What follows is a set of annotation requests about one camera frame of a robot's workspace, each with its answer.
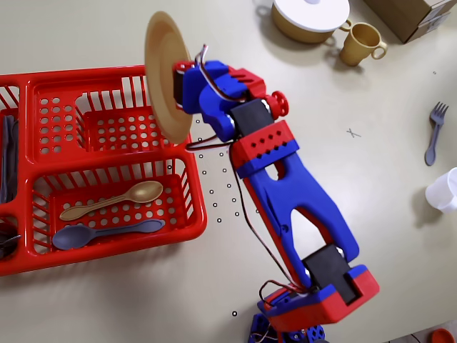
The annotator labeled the tan plastic plate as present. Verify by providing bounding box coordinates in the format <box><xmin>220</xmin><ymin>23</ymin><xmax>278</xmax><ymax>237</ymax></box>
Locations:
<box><xmin>144</xmin><ymin>11</ymin><xmax>193</xmax><ymax>146</ymax></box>

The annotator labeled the dark grey plastic cutlery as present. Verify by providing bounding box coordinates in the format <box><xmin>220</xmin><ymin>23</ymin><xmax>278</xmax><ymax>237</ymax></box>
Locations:
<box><xmin>0</xmin><ymin>223</ymin><xmax>22</xmax><ymax>259</ymax></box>

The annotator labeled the small red round object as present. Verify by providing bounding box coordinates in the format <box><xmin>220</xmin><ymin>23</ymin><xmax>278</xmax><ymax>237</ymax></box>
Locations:
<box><xmin>429</xmin><ymin>327</ymin><xmax>456</xmax><ymax>343</ymax></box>

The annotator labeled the tan plastic pot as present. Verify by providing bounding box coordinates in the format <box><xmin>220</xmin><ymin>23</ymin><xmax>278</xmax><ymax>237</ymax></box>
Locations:
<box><xmin>255</xmin><ymin>0</ymin><xmax>353</xmax><ymax>45</ymax></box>

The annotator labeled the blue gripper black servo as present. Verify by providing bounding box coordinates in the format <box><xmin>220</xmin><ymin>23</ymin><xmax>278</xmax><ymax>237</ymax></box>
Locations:
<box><xmin>173</xmin><ymin>59</ymin><xmax>233</xmax><ymax>115</ymax></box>

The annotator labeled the dark red arm cable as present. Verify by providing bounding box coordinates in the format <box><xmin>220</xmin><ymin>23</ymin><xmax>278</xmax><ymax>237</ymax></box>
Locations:
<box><xmin>185</xmin><ymin>140</ymin><xmax>313</xmax><ymax>296</ymax></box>

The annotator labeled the red plastic dish rack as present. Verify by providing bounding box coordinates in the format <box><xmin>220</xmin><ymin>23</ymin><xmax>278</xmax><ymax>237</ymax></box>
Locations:
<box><xmin>0</xmin><ymin>64</ymin><xmax>209</xmax><ymax>278</ymax></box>

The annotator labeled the grey-blue plastic knife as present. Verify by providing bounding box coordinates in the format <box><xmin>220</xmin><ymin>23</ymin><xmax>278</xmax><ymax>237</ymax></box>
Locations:
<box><xmin>0</xmin><ymin>114</ymin><xmax>20</xmax><ymax>204</ymax></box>

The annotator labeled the grey-blue plastic spoon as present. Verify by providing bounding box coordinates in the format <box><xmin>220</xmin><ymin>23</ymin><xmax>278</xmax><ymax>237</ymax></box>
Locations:
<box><xmin>51</xmin><ymin>219</ymin><xmax>166</xmax><ymax>251</ymax></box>

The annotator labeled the tan plastic spoon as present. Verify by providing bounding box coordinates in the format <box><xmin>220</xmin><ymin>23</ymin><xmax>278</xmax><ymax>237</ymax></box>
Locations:
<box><xmin>59</xmin><ymin>180</ymin><xmax>164</xmax><ymax>222</ymax></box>

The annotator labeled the white pot lid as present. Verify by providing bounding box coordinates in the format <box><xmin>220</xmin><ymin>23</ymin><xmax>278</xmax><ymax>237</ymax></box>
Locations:
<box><xmin>272</xmin><ymin>0</ymin><xmax>351</xmax><ymax>33</ymax></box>

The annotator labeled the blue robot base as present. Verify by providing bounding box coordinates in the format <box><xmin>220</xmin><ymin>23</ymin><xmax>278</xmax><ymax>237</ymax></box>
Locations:
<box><xmin>248</xmin><ymin>287</ymin><xmax>326</xmax><ymax>343</ymax></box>

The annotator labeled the white red gripper servo cable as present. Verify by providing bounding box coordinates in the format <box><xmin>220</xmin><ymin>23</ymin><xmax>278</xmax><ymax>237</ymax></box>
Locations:
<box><xmin>194</xmin><ymin>44</ymin><xmax>249</xmax><ymax>105</ymax></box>

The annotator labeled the brown cardboard box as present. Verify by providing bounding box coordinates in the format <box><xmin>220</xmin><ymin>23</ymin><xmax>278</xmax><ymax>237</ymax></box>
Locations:
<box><xmin>362</xmin><ymin>0</ymin><xmax>457</xmax><ymax>44</ymax></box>

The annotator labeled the grey-blue plastic fork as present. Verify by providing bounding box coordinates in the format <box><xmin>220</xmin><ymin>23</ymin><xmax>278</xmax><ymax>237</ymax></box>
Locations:
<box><xmin>424</xmin><ymin>101</ymin><xmax>450</xmax><ymax>167</ymax></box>

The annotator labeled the white plastic cup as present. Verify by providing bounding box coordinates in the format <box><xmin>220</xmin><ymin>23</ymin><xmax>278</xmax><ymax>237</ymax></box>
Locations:
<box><xmin>424</xmin><ymin>166</ymin><xmax>457</xmax><ymax>214</ymax></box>

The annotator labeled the tan plastic cup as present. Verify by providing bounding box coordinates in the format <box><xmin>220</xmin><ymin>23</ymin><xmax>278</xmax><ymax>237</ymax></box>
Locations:
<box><xmin>338</xmin><ymin>21</ymin><xmax>388</xmax><ymax>67</ymax></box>

